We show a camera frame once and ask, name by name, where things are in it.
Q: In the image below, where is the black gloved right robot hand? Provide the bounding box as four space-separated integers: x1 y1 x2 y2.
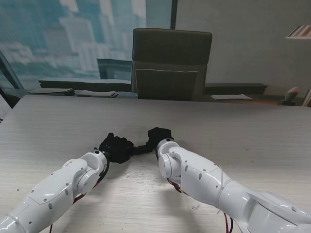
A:
145 127 175 153

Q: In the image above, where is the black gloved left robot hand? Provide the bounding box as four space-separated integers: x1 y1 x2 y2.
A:
99 132 135 165

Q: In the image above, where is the black remote control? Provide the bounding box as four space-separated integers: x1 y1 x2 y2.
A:
128 145 156 156

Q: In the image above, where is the grey paper stack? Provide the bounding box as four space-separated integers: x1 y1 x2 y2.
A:
76 90 119 99

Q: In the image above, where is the long dark low bench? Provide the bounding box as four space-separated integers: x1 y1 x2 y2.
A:
38 77 132 93

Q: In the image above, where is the white paper sheet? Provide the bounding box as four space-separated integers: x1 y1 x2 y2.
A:
210 94 253 101

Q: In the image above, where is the dark office chair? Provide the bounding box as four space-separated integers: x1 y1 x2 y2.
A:
130 28 213 101

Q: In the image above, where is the dark grey folder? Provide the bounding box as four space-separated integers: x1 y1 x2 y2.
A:
27 88 75 97

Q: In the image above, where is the short dark low bench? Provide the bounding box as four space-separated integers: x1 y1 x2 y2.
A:
205 83 268 95

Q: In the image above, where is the beige figurine ornament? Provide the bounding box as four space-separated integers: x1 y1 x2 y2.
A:
278 86 300 106

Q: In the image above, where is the red black right arm cable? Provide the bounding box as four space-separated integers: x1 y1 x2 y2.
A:
166 178 235 233

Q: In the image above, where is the dark window frame post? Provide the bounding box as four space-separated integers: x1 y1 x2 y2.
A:
170 0 178 30

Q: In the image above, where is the slanted dark window frame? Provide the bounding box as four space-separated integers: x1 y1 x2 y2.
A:
0 50 25 109

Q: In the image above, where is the wooden frame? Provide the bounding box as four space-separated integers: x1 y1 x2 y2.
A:
302 88 311 107

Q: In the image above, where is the wall shelf with books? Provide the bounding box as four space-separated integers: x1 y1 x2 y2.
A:
285 25 311 39

